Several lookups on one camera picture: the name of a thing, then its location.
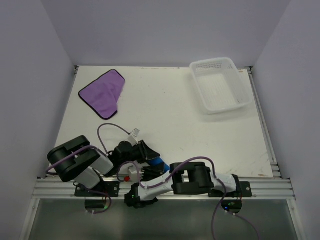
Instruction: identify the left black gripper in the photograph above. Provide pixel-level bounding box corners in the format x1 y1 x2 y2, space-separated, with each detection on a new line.
119 139 160 166

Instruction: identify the blue towel black trim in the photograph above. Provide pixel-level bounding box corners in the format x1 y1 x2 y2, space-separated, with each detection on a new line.
147 157 170 173

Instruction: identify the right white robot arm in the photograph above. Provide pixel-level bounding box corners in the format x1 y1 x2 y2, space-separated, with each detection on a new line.
124 162 242 209

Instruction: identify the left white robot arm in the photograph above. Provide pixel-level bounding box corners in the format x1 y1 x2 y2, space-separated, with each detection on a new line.
47 135 161 197

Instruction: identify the purple towel black trim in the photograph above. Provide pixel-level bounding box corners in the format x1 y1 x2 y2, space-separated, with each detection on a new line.
78 69 126 120

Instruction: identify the white plastic basket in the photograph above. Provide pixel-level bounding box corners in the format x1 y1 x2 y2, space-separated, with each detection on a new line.
189 57 253 115

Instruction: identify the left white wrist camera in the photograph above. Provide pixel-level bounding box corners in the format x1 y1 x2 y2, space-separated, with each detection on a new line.
127 128 140 146

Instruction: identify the left black base bracket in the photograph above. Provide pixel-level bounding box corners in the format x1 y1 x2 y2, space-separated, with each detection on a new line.
73 181 120 198

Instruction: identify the black base bracket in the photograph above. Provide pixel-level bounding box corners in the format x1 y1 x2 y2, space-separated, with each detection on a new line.
73 181 120 198
208 181 253 198

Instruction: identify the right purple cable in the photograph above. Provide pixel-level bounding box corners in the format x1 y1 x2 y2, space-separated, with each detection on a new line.
117 156 261 240

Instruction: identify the aluminium mounting rail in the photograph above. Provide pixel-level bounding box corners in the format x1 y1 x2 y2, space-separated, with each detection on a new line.
32 176 296 200

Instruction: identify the right black base bracket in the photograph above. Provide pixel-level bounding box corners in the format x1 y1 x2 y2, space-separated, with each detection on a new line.
208 181 253 198

